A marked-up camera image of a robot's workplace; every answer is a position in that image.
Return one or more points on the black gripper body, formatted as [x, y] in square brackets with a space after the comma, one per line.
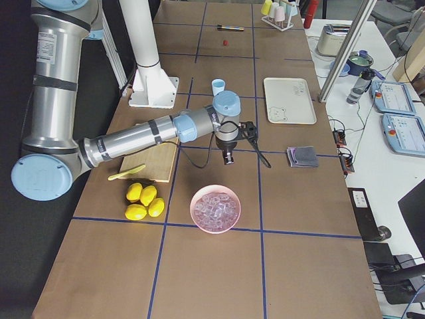
[226, 145]

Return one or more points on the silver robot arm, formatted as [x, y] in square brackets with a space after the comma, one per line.
[52, 160]

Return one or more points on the pink bowl of ice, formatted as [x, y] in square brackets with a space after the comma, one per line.
[215, 209]

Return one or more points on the light blue plastic cup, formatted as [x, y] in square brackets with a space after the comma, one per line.
[218, 85]

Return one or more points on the white cup rack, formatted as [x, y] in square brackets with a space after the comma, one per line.
[291, 11]

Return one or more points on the yellow cup on rack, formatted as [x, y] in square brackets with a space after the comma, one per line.
[266, 6]

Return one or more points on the pink cup on rack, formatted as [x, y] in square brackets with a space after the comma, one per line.
[277, 12]

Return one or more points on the wooden cutting board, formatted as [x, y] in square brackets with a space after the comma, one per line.
[158, 162]

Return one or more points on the grey folded cloth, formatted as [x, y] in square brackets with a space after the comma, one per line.
[303, 157]

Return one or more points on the cream bear tray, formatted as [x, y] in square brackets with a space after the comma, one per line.
[288, 101]

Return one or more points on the yellow lemon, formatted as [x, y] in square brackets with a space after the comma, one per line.
[135, 212]
[134, 192]
[148, 194]
[156, 207]

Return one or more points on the yellow plastic knife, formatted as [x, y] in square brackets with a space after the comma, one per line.
[127, 172]

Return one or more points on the steel muddler black tip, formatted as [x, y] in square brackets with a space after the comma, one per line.
[230, 28]

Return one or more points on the red bottle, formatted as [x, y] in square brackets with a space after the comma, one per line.
[310, 13]

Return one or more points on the silver toaster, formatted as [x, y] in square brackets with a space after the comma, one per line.
[331, 39]

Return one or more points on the clear water bottle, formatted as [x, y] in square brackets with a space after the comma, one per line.
[361, 86]

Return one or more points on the blue teach pendant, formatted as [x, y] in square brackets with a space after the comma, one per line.
[404, 134]
[392, 97]

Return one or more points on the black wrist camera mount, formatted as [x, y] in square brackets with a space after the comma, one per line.
[250, 134]

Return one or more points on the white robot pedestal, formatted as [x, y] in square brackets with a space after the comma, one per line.
[152, 87]

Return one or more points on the aluminium frame post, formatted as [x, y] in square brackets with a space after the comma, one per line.
[347, 47]

